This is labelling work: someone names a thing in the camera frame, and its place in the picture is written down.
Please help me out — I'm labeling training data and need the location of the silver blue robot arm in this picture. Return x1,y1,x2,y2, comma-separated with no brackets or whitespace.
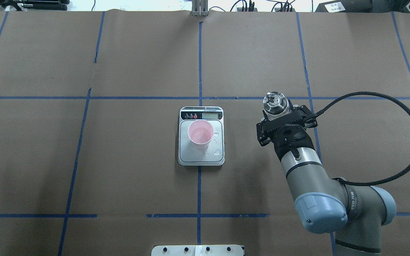
256,105,396,256

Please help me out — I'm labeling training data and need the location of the black folded tripod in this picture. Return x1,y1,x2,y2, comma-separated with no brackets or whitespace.
0,0,70,11

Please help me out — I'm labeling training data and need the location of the pink paper cup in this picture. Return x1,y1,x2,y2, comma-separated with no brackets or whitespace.
187,120,214,149

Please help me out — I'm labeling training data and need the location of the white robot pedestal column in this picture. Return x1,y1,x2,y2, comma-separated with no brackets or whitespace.
151,244,245,256

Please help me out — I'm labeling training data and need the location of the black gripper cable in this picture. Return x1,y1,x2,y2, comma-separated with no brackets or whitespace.
312,92,410,187

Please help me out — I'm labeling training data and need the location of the black box with label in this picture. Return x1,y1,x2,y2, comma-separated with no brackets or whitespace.
314,0,373,13

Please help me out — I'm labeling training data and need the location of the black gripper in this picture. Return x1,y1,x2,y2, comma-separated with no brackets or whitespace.
256,105,317,160

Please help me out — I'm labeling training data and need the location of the aluminium frame post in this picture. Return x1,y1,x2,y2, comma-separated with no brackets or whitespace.
191,0,209,17

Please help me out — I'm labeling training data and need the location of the silver digital kitchen scale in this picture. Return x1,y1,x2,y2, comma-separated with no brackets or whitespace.
177,106,225,166

